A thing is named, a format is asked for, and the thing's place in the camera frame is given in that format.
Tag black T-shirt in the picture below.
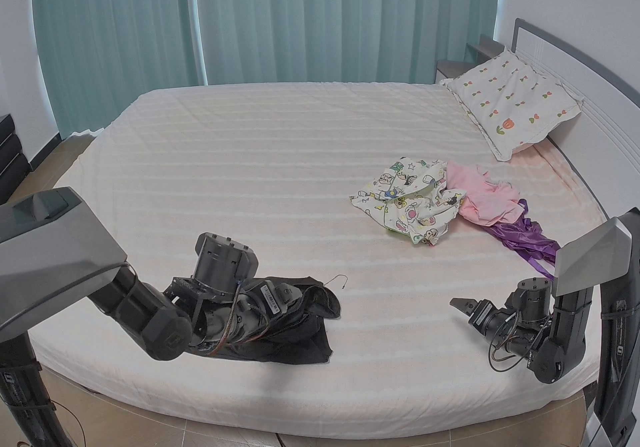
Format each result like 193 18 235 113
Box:
207 275 349 366

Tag pink garment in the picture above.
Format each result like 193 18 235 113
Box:
446 161 523 227

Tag blue-green curtain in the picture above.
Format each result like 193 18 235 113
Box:
31 0 207 140
192 0 502 85

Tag purple garment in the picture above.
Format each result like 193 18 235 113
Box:
482 199 558 281

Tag bed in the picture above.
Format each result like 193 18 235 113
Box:
27 17 640 436

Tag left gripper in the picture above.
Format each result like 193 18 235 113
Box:
235 284 306 334

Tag white printed pillow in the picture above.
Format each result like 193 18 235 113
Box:
440 49 583 163

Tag white printed pyjama top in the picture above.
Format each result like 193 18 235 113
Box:
349 158 468 247

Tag black chest of drawers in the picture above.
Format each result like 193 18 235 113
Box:
0 114 31 205

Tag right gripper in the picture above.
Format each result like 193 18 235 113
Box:
449 298 507 336

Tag grey bedside table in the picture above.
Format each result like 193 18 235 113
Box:
435 34 506 83

